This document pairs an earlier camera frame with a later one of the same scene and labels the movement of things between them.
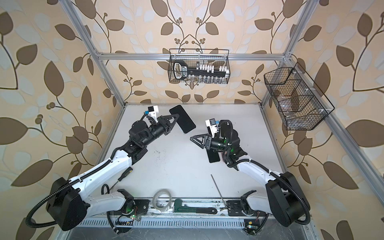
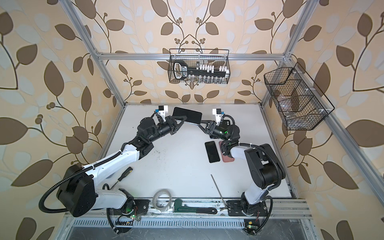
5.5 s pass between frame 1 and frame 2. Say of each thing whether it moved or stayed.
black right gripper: moved
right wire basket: stayed
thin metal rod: stayed
